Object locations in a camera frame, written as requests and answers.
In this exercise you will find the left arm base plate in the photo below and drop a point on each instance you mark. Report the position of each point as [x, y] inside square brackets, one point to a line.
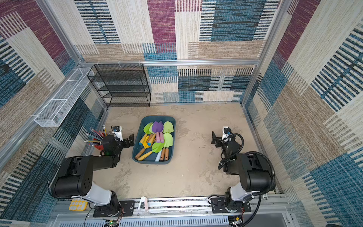
[122, 208]

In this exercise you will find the white pink clip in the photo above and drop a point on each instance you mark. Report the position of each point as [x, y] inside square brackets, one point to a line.
[143, 204]

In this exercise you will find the black wire shelf rack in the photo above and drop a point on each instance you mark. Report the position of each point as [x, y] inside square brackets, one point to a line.
[121, 85]

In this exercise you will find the green shovel middle right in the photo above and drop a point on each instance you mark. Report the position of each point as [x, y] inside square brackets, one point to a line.
[168, 142]

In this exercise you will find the red pencil holder cup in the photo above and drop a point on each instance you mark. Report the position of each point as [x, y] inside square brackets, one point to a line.
[95, 138]

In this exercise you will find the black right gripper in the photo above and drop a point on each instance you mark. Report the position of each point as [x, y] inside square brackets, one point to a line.
[218, 139]

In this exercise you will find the yellow shovel wooden handle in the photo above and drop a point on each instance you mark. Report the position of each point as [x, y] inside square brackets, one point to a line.
[145, 146]

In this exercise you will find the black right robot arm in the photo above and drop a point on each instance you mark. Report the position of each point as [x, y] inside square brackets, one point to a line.
[256, 173]

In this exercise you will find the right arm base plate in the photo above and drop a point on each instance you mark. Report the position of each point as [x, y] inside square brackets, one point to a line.
[218, 206]

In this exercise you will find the white mesh wall basket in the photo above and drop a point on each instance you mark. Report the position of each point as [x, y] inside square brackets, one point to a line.
[56, 110]

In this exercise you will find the yellow calculator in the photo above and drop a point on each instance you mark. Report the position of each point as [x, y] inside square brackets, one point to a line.
[78, 205]

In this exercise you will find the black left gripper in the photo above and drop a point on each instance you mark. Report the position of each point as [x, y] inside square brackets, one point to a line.
[131, 141]

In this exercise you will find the green shovel top right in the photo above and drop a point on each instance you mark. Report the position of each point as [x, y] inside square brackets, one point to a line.
[168, 127]

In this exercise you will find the purple shovel pink handle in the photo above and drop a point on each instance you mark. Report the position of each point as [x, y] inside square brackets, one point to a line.
[161, 128]
[155, 129]

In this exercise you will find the teal plastic storage box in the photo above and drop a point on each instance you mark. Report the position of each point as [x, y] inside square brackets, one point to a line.
[154, 158]

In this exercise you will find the green shovel yellow handle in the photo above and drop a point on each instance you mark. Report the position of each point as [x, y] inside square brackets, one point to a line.
[156, 148]

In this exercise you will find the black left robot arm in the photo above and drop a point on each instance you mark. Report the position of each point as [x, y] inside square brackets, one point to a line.
[74, 177]

